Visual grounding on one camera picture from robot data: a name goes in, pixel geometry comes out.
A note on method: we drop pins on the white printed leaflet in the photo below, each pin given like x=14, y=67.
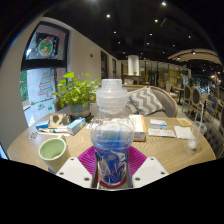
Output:
x=161, y=132

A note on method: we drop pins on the white orange tissue box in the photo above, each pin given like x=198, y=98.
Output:
x=138, y=128

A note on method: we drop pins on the grey white chevron cushion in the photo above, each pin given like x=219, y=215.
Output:
x=146, y=100

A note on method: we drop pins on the blue white small box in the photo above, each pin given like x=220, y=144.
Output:
x=42, y=124

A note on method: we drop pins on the clear plastic cup with straw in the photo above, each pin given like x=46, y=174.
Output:
x=195, y=138

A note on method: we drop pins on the green potted plant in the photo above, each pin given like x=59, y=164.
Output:
x=75, y=91

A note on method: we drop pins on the white pen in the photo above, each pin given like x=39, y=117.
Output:
x=53, y=131

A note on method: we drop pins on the white round pillar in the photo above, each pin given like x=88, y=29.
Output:
x=133, y=65

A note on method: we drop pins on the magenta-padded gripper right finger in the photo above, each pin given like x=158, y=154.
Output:
x=150, y=170

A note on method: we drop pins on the clear bottle with blue label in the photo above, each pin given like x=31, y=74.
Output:
x=111, y=100

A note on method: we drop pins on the window with festive decals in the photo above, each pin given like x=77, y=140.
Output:
x=43, y=83

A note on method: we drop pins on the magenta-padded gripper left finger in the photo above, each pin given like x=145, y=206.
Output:
x=73, y=171

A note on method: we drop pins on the group of ceiling lights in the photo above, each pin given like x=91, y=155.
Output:
x=163, y=3

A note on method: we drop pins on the light green cup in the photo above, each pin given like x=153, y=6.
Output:
x=53, y=155

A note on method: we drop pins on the group of dining chairs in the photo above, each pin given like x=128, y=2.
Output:
x=193, y=96

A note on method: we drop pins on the white napkin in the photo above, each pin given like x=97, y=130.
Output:
x=183, y=132

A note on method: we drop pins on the blue white card pack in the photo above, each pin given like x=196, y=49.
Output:
x=158, y=123

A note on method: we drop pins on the light blue small box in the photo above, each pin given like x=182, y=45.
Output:
x=76, y=126

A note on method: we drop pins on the pill blister pack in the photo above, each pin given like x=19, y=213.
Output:
x=33, y=135

